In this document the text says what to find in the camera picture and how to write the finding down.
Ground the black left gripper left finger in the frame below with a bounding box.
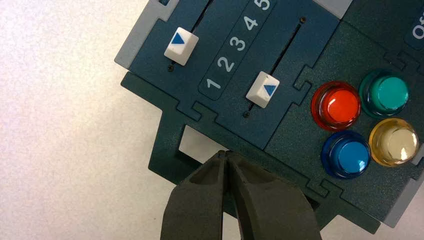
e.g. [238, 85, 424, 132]
[160, 150, 228, 240]

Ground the dark teal grey control box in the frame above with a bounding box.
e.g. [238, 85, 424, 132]
[114, 0, 424, 235]

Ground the green round push button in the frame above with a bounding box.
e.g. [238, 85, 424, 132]
[358, 68, 411, 119]

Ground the white slider knob blue triangle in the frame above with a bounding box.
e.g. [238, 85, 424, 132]
[245, 71, 280, 109]
[163, 27, 200, 66]

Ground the blue round push button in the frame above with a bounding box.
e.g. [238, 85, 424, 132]
[320, 130, 372, 180]

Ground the red round push button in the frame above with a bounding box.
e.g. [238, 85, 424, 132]
[310, 81, 362, 132]

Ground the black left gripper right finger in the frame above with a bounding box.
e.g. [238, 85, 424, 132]
[227, 150, 323, 240]

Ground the yellow round push button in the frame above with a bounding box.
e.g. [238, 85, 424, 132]
[368, 118, 420, 167]

